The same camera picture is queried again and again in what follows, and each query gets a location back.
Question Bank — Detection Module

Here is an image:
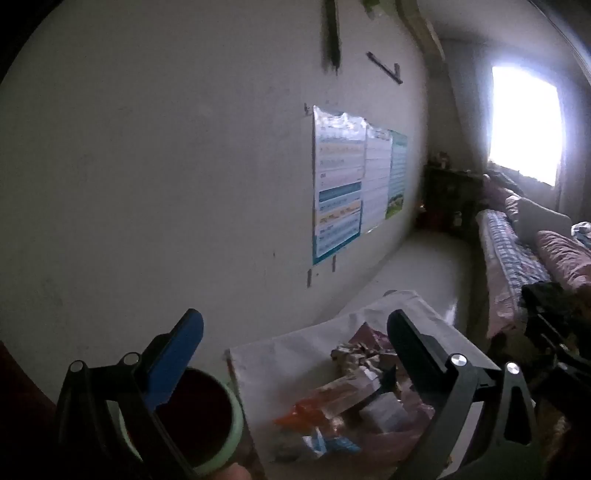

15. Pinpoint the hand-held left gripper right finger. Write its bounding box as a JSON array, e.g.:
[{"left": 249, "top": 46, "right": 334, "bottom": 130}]
[{"left": 387, "top": 309, "right": 546, "bottom": 480}]

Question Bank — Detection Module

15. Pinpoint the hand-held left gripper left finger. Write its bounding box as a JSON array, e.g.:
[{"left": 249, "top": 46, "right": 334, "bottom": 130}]
[{"left": 55, "top": 308, "right": 205, "bottom": 480}]

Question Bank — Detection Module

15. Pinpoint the pink wrapper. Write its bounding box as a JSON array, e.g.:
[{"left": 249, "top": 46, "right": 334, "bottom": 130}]
[{"left": 346, "top": 323, "right": 398, "bottom": 356}]

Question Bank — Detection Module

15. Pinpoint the gold wrapper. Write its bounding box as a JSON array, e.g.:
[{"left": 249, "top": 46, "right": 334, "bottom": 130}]
[{"left": 330, "top": 344, "right": 393, "bottom": 370}]

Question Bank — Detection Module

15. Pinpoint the white blue carton box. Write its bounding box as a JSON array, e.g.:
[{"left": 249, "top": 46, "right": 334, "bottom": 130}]
[{"left": 358, "top": 394, "right": 411, "bottom": 435}]

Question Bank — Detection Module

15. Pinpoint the green rimmed red bin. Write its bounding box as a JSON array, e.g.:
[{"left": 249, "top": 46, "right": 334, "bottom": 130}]
[{"left": 106, "top": 367, "right": 245, "bottom": 480}]

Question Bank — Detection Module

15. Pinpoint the orange clear packet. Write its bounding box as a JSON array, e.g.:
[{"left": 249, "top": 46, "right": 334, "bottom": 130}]
[{"left": 274, "top": 376, "right": 382, "bottom": 430}]

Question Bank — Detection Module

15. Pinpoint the blue white packet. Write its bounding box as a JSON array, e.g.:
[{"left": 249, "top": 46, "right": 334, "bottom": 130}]
[{"left": 300, "top": 427, "right": 363, "bottom": 460}]

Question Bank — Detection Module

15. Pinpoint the pink quilt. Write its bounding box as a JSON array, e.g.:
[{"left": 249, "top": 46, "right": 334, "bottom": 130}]
[{"left": 533, "top": 230, "right": 591, "bottom": 291}]

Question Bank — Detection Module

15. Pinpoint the white tablecloth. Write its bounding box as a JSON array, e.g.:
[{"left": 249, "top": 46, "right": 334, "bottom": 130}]
[{"left": 228, "top": 290, "right": 502, "bottom": 480}]

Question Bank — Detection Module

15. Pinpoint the grey pillow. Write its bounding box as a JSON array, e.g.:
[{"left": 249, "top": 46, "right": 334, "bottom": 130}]
[{"left": 512, "top": 196, "right": 573, "bottom": 245}]

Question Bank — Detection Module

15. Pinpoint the dark cabinet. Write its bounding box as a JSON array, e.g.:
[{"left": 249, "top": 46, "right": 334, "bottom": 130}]
[{"left": 422, "top": 161, "right": 485, "bottom": 234}]

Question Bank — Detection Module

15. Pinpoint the bright window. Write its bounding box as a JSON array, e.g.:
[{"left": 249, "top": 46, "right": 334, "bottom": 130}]
[{"left": 488, "top": 65, "right": 565, "bottom": 188}]

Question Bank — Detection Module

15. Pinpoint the white chart wall poster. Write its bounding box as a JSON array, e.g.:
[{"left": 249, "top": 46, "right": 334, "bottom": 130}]
[{"left": 362, "top": 122, "right": 393, "bottom": 234}]

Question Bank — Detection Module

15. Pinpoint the blue chart wall poster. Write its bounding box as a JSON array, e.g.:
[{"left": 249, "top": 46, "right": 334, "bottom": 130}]
[{"left": 312, "top": 105, "right": 368, "bottom": 266}]

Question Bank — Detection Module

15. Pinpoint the green chart wall poster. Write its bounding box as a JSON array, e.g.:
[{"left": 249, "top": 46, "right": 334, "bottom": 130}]
[{"left": 385, "top": 130, "right": 408, "bottom": 219}]

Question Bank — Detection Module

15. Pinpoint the black wall bar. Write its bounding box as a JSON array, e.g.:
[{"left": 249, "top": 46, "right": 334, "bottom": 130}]
[{"left": 367, "top": 52, "right": 403, "bottom": 85}]

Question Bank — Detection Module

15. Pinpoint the black wall hanging strip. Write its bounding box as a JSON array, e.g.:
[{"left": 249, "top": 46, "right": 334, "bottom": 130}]
[{"left": 323, "top": 0, "right": 341, "bottom": 75}]

